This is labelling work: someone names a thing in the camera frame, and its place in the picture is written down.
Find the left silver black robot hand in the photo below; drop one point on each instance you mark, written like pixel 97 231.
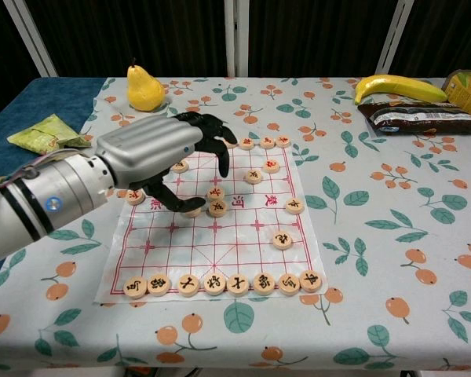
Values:
pixel 149 145

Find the round wooden chess piece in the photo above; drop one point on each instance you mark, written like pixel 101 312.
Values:
pixel 238 284
pixel 158 285
pixel 283 140
pixel 311 281
pixel 294 205
pixel 267 142
pixel 180 167
pixel 253 175
pixel 217 209
pixel 271 165
pixel 188 285
pixel 216 193
pixel 264 284
pixel 214 284
pixel 282 240
pixel 135 287
pixel 135 196
pixel 246 143
pixel 289 284
pixel 192 214

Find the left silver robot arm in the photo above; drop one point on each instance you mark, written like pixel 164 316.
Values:
pixel 35 208

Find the paper chinese chess board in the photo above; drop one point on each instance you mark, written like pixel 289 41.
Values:
pixel 220 251

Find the yellow pear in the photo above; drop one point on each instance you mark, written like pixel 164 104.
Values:
pixel 144 88

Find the green snack packet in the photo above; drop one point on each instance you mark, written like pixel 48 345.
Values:
pixel 43 135

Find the blue table cover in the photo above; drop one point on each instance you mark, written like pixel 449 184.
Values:
pixel 31 98

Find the floral fruit print tablecloth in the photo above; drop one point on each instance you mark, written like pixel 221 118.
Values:
pixel 377 235

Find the yellow banana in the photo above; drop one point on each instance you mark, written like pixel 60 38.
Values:
pixel 400 87

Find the brown snack package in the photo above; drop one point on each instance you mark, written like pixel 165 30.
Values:
pixel 416 118

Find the yellow tea bottle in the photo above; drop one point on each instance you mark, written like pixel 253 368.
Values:
pixel 469 92

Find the white partition post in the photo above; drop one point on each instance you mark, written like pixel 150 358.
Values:
pixel 31 35
pixel 236 37
pixel 396 35

